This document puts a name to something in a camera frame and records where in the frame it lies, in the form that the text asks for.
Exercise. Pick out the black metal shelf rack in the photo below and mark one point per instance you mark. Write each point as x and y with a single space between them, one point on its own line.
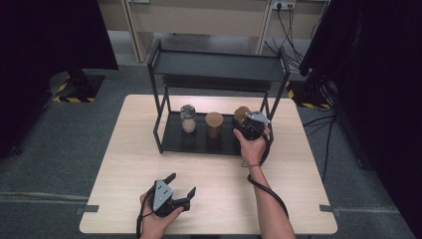
215 66

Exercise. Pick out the grey floor tape strip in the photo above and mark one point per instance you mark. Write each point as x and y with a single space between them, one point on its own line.
328 209
89 208

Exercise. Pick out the thin wristband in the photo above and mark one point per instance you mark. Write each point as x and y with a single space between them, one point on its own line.
253 165

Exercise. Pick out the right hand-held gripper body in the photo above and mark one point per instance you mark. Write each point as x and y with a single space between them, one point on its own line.
253 127

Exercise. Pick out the person's left hand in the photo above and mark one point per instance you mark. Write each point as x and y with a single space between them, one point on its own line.
154 227

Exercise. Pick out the glass jar with metal lid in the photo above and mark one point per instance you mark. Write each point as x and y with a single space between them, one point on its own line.
188 119

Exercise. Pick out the black stand base striped tape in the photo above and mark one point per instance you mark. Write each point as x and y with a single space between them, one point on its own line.
310 96
79 88

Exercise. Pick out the person's right hand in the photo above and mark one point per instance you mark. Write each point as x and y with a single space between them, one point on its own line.
253 149

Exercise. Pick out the jar with wooden lid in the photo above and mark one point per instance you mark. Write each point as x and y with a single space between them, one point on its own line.
214 121
240 113

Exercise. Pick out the white power strip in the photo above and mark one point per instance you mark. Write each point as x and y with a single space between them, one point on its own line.
283 4

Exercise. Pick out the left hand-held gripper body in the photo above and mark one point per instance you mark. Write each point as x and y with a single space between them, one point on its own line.
162 199

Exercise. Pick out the dark curtain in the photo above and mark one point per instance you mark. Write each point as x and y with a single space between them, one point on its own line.
381 83
49 49

